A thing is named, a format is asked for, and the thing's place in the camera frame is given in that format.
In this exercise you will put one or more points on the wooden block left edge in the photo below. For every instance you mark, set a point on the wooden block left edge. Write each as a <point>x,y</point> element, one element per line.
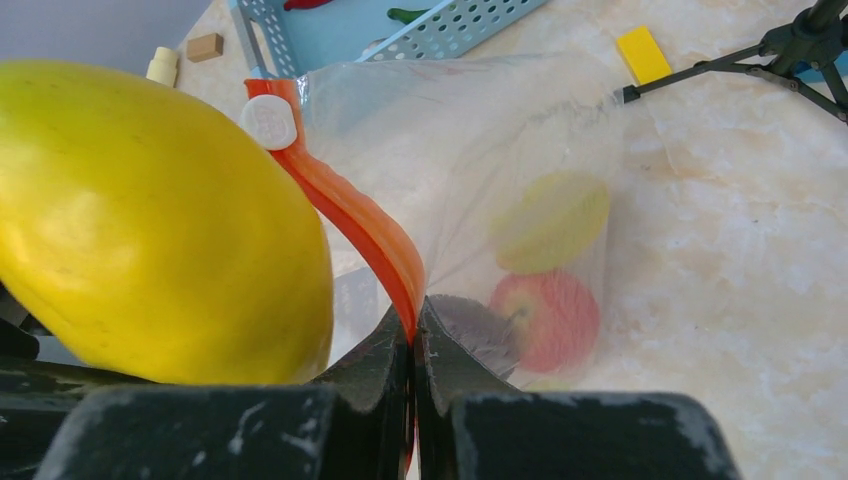
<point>205,47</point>

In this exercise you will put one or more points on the red toy chili pepper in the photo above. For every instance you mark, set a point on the red toy chili pepper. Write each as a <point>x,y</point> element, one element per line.
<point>290,5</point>

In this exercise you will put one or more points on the dark red toy fruit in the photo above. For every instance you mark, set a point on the dark red toy fruit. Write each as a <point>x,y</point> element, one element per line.
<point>486,335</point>

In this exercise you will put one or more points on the yellow rectangular block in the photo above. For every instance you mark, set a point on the yellow rectangular block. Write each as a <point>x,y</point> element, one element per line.
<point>643,56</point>

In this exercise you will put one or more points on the cream toy cylinder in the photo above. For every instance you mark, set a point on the cream toy cylinder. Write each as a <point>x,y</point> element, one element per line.
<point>163,67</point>

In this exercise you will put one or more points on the yellow toy squash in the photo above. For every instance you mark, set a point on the yellow toy squash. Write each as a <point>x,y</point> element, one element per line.
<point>154,237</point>

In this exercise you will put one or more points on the light blue plastic basket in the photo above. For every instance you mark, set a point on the light blue plastic basket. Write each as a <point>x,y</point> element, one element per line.
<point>287,44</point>

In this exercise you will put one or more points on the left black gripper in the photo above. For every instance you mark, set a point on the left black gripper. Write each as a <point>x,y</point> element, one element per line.
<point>36,396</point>

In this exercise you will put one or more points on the clear zip top bag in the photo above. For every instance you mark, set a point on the clear zip top bag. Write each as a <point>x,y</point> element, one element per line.
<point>409,161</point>

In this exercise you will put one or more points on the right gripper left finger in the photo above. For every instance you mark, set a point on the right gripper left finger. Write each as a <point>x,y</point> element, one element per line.
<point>351,422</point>

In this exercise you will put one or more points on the black tripod mic stand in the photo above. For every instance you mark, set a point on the black tripod mic stand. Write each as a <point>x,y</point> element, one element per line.
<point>800,56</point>

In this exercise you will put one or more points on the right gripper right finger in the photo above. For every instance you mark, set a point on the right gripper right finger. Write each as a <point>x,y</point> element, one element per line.
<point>473,425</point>

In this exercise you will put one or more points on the red toy apple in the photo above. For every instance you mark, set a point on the red toy apple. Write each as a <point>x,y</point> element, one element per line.
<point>554,317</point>

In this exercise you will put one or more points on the green toy pepper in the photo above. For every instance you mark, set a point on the green toy pepper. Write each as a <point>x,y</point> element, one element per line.
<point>405,16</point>

